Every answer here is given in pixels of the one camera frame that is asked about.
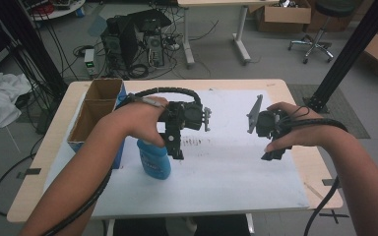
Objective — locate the person's dark trousers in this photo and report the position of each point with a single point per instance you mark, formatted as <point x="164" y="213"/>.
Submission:
<point x="216" y="226"/>

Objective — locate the black aluminium frame post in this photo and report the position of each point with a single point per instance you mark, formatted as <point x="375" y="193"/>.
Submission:
<point x="351" y="49"/>

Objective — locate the white board sheet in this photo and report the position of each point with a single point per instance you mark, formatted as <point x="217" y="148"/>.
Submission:
<point x="216" y="183"/>

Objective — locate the open cardboard box blue sides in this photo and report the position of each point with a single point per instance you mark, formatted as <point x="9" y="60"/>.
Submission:
<point x="93" y="114"/>

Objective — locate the white power supply unit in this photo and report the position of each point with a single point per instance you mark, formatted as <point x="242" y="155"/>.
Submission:
<point x="89" y="60"/>

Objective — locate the person's left hand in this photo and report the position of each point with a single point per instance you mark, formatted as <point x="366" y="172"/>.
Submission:
<point x="141" y="119"/>

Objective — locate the black swivel stool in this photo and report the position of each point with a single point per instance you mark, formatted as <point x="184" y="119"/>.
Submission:
<point x="318" y="36"/>

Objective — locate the white crumpled cloth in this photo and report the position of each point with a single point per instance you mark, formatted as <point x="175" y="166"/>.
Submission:
<point x="0" y="98"/>

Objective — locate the black computer tower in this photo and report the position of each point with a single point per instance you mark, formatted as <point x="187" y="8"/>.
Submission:
<point x="124" y="42"/>

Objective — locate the blue plastic bottle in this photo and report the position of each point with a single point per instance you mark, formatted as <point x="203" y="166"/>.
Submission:
<point x="156" y="164"/>

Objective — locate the brown cardboard box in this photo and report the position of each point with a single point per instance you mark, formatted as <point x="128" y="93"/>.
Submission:
<point x="287" y="16"/>

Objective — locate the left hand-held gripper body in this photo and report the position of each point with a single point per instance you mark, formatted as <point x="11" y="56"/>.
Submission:
<point x="187" y="114"/>

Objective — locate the black tape strip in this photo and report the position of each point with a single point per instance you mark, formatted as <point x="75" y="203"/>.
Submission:
<point x="29" y="171"/>
<point x="329" y="182"/>

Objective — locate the round white table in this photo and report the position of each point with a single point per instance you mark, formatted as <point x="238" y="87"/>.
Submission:
<point x="59" y="10"/>

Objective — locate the white-legged wooden desk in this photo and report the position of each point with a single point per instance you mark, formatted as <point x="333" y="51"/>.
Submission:
<point x="242" y="36"/>

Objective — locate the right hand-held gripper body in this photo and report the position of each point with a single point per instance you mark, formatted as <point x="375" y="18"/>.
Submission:
<point x="265" y="124"/>

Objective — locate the person's right hand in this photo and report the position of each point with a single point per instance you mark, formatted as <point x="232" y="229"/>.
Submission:
<point x="308" y="134"/>

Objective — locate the grey floor mat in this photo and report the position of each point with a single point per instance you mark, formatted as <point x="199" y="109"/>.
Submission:
<point x="344" y="114"/>

